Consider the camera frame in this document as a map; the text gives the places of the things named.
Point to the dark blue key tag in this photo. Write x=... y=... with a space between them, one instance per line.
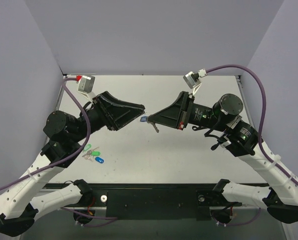
x=99 y=160

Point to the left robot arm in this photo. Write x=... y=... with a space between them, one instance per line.
x=20 y=207

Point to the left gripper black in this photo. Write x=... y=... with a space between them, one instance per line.
x=104 y=111

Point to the bunch of keys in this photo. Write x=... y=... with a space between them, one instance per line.
x=88 y=155

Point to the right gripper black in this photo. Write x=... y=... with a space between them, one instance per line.
x=183 y=110

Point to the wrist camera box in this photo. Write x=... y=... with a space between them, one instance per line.
x=85 y=83
x=192 y=79

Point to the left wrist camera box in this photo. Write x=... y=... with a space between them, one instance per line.
x=85 y=83

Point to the silver key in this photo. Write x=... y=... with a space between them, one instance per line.
x=155 y=127

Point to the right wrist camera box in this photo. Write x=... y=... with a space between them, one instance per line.
x=192 y=79

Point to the green key tag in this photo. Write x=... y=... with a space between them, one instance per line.
x=96 y=153
x=87 y=147

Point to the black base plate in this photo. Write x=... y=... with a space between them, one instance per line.
x=157 y=201

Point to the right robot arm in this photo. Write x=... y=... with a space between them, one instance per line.
x=223 y=122

